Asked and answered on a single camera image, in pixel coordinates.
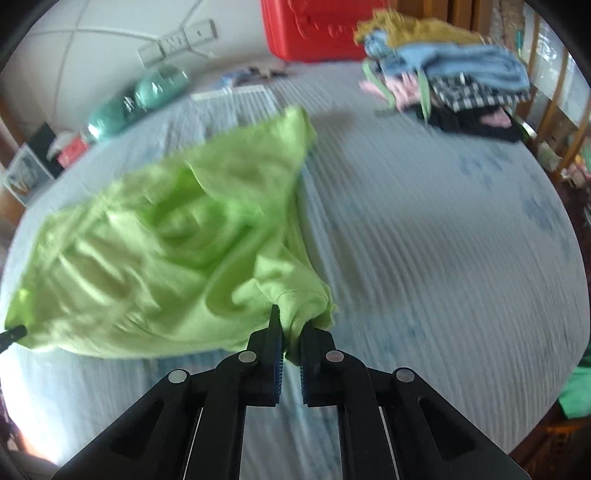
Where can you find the pink tissue pack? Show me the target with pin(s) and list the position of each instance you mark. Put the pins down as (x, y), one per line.
(71, 152)

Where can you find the black gift box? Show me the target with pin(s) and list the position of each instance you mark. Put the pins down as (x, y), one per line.
(27, 170)

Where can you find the light blue garment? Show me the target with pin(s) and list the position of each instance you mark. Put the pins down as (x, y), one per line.
(475, 64)

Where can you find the black white checkered garment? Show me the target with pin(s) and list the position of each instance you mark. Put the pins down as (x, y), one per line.
(466, 97)

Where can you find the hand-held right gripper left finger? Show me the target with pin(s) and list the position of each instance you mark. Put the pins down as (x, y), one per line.
(277, 369)

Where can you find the light green shirt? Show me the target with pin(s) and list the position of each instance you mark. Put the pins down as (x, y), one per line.
(161, 258)

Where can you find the green cloth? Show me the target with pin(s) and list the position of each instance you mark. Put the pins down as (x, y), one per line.
(577, 387)

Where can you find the white padded wooden headboard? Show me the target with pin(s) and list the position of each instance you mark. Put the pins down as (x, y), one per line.
(92, 27)

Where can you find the wooden slatted frame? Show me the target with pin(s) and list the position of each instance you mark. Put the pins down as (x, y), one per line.
(567, 157)

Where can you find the white paper sheets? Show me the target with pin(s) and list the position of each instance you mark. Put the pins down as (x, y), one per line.
(231, 93)

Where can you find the teal plush in plastic bag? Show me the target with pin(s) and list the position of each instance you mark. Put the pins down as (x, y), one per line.
(138, 97)

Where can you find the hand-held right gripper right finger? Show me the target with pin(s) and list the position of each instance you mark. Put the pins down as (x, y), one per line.
(304, 385)

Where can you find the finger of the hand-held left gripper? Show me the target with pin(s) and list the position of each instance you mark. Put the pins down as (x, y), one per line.
(11, 336)

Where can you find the pink garment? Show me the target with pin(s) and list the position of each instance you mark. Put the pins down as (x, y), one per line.
(401, 92)

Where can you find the white wall socket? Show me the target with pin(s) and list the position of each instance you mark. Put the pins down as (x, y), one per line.
(174, 44)
(202, 32)

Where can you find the white wall switch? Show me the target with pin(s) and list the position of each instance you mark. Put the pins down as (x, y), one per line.
(150, 54)

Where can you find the red plastic carry case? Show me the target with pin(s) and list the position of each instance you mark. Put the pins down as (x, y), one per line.
(318, 27)

